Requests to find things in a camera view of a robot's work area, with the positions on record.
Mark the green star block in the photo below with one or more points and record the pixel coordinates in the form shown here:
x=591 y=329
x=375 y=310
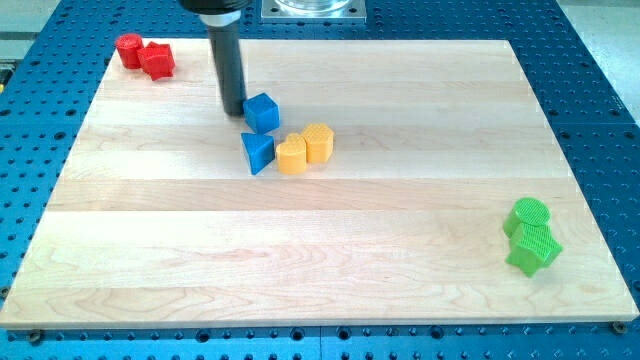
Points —
x=532 y=248

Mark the green cylinder block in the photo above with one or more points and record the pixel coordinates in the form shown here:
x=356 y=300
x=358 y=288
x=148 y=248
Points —
x=527 y=210

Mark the red cylinder block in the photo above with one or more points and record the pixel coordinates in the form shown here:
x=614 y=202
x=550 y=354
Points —
x=127 y=46

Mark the yellow pentagon block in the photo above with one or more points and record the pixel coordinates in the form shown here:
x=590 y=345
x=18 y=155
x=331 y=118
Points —
x=319 y=139

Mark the light wooden board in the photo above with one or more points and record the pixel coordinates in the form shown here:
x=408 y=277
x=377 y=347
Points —
x=157 y=222

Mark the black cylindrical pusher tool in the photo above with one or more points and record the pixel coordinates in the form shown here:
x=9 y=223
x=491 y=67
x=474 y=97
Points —
x=221 y=19

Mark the blue cube block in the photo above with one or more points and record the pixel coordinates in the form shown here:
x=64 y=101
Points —
x=261 y=113

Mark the red star block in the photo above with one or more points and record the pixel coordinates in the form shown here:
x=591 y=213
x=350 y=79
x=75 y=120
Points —
x=156 y=60

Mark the yellow heart block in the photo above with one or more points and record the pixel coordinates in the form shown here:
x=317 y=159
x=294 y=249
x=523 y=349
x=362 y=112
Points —
x=291 y=155

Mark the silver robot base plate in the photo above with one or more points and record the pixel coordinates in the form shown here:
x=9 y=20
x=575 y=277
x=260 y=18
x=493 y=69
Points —
x=307 y=10

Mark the blue triangle block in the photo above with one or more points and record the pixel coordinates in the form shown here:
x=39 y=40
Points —
x=259 y=150

